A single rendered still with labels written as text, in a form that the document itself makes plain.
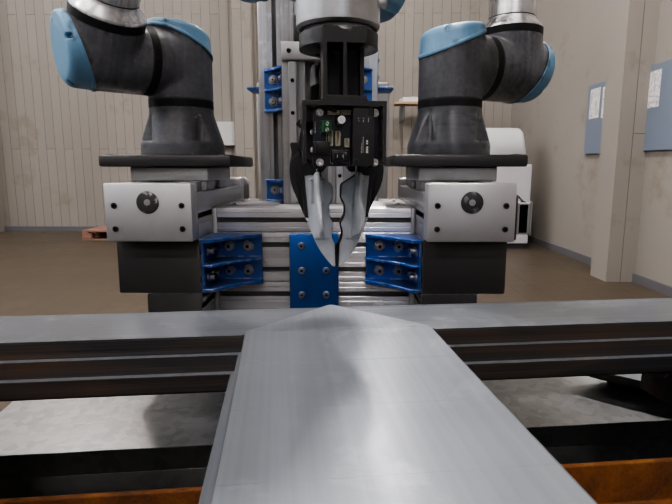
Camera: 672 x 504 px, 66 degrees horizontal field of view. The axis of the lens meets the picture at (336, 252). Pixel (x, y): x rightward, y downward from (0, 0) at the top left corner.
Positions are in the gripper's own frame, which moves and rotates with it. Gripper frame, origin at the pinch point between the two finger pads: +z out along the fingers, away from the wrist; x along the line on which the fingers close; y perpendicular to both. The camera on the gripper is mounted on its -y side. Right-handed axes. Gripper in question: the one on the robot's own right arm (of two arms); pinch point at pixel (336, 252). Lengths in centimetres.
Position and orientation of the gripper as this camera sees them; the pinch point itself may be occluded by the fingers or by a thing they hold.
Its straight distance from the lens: 51.9
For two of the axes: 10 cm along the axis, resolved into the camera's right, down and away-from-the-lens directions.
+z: 0.0, 9.9, 1.6
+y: 1.0, 1.6, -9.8
